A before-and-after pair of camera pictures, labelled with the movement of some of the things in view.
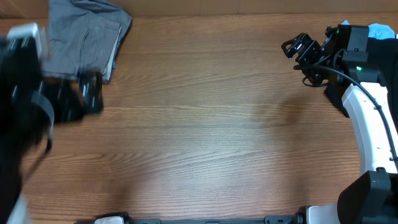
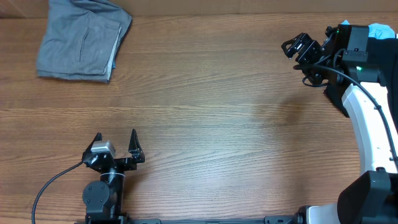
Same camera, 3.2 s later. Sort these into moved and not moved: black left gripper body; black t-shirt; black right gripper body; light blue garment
Moved: black left gripper body
Not moved: light blue garment; black t-shirt; black right gripper body
